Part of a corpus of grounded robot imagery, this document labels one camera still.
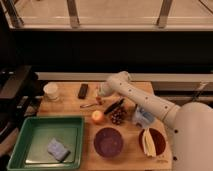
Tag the blue sponge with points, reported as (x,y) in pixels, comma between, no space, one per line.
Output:
(57,150)

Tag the yellow banana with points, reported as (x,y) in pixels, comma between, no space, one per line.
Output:
(148,144)

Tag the wooden cutting board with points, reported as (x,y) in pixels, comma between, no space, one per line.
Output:
(131,158)

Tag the purple bowl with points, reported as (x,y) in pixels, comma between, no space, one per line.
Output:
(108,142)

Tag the orange red pepper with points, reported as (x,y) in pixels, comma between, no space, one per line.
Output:
(99,100)

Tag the green plastic tray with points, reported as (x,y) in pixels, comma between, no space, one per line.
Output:
(31,149)

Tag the dark grape bunch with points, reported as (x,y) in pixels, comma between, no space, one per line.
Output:
(118,115)

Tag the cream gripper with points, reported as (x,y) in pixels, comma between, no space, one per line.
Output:
(97,91)

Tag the blue white plastic container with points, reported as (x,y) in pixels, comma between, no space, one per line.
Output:
(142,118)

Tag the yellow red apple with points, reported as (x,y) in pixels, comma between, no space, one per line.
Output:
(97,117)

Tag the black rectangular block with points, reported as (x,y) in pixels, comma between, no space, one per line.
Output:
(83,91)

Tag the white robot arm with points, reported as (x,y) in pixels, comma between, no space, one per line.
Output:
(192,123)

